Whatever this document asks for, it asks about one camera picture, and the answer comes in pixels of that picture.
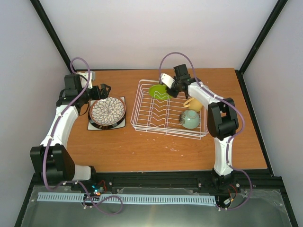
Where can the mint green bowl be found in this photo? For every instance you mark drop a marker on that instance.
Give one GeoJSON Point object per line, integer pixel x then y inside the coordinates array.
{"type": "Point", "coordinates": [189, 119]}

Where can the left black frame post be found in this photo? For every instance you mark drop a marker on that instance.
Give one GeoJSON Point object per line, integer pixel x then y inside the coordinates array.
{"type": "Point", "coordinates": [52, 32]}

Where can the white wire dish rack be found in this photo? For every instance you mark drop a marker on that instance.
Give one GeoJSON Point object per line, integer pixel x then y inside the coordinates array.
{"type": "Point", "coordinates": [162, 116]}

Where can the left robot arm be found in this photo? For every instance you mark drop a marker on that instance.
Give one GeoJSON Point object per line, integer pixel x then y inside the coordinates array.
{"type": "Point", "coordinates": [51, 160]}

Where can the metal base sheet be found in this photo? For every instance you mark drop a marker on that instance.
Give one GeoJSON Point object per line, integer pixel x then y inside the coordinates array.
{"type": "Point", "coordinates": [262, 208]}

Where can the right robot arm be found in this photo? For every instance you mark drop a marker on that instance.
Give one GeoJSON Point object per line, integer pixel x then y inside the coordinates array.
{"type": "Point", "coordinates": [222, 120]}

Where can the white square plate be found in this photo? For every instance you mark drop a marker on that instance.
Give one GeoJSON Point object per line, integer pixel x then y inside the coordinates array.
{"type": "Point", "coordinates": [94, 127]}

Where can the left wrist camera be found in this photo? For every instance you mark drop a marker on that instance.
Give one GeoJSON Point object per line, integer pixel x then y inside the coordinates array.
{"type": "Point", "coordinates": [84, 78]}

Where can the green plate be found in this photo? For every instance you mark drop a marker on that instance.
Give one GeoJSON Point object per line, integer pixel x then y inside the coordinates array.
{"type": "Point", "coordinates": [159, 92]}

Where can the right black frame post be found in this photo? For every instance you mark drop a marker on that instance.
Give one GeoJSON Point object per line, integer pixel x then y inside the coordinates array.
{"type": "Point", "coordinates": [279, 6]}

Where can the black frame post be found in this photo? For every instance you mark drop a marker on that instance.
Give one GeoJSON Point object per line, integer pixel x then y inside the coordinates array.
{"type": "Point", "coordinates": [279, 6]}
{"type": "Point", "coordinates": [52, 32]}

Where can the blue slotted cable duct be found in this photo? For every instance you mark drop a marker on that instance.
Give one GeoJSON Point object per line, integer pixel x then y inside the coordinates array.
{"type": "Point", "coordinates": [130, 199]}

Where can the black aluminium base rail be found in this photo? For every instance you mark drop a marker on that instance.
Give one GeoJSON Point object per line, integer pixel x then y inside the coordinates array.
{"type": "Point", "coordinates": [198, 181]}

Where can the patterned round plate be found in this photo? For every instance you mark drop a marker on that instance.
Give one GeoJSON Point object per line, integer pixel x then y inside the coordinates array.
{"type": "Point", "coordinates": [108, 111]}

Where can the yellow mug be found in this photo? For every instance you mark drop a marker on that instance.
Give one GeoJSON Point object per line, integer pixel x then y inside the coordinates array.
{"type": "Point", "coordinates": [193, 104]}

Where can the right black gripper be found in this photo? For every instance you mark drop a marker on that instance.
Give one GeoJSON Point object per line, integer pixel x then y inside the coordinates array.
{"type": "Point", "coordinates": [173, 94]}

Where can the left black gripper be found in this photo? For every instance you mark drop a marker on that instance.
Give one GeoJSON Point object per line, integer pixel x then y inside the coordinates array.
{"type": "Point", "coordinates": [104, 94]}

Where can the small circuit board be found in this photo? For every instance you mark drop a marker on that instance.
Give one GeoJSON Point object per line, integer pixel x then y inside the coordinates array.
{"type": "Point", "coordinates": [99, 188]}

